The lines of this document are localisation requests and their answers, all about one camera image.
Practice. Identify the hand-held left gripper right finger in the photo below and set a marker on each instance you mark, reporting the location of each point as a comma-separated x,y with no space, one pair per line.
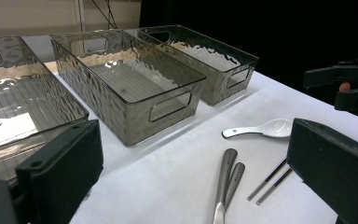
332,168

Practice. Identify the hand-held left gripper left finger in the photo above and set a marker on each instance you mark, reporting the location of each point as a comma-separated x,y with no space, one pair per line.
65,174

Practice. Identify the black and silver chopstick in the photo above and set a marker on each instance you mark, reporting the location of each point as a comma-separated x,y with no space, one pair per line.
275,186
265,182

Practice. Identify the white ceramic spoon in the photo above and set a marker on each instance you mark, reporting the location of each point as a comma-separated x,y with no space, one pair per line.
273,128

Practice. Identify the grey transparent plastic bin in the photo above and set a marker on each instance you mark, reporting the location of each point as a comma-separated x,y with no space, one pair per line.
28,93
211,59
105,105

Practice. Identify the metal fork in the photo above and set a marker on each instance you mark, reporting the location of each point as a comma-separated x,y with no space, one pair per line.
236,177

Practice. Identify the black curtain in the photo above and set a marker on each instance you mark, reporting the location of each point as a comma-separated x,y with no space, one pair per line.
261,31

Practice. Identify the pale wooden shelf unit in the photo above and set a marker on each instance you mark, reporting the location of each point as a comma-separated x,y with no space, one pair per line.
28,15

